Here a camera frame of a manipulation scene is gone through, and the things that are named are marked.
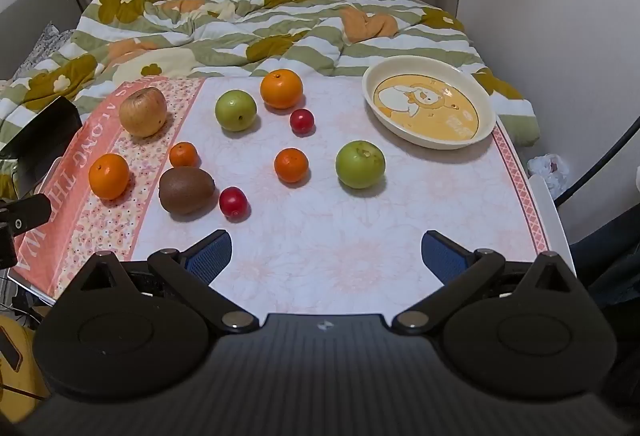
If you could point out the green apple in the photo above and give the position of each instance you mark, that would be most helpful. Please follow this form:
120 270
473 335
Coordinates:
236 111
360 164

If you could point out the brown kiwi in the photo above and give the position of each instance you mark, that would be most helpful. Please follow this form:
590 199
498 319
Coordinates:
186 190

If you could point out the yellow brown apple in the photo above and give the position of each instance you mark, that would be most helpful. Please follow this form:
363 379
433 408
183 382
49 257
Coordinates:
143 112

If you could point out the white plastic bag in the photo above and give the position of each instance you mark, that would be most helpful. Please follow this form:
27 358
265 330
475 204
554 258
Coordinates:
550 168

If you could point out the yellow bag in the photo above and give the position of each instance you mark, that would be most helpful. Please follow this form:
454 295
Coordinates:
20 376

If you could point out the green striped flower blanket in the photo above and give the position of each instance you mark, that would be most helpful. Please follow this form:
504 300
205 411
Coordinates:
300 41

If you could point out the cream cartoon print bowl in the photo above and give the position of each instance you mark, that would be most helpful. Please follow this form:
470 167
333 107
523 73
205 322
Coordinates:
425 116

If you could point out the grey patterned pillow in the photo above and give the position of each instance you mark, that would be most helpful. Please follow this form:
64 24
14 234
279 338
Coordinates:
47 38

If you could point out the red cherry tomato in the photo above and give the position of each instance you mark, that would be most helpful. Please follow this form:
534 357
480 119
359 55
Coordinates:
233 203
302 121

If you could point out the dark cloth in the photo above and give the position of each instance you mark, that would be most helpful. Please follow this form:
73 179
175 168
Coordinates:
610 256

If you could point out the large orange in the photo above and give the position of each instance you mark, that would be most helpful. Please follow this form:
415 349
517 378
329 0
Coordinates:
108 176
281 89

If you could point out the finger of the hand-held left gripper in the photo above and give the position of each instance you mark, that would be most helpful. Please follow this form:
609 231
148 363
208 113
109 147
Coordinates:
30 211

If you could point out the small mandarin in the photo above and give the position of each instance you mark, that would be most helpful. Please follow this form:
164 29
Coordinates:
184 154
291 165

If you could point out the pink floral tablecloth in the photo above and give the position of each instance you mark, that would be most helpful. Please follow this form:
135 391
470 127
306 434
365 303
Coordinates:
320 226

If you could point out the grey upholstered headboard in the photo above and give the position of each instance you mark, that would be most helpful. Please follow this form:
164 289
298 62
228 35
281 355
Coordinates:
30 16

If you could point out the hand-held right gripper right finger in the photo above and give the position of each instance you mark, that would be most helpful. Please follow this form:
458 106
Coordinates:
440 256

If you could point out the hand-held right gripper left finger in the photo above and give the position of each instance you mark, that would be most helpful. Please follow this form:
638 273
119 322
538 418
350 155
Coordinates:
212 253

